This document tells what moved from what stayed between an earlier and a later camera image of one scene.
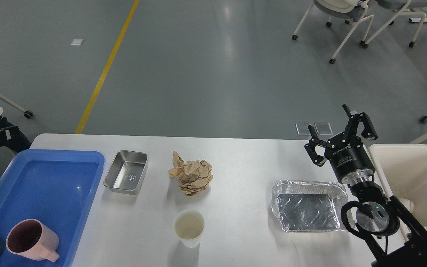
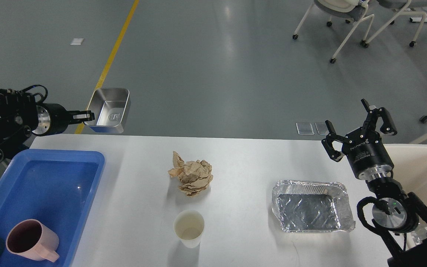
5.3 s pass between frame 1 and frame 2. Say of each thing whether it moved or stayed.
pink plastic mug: stayed
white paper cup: stayed
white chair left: stayed
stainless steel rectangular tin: moved
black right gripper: moved
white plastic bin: stayed
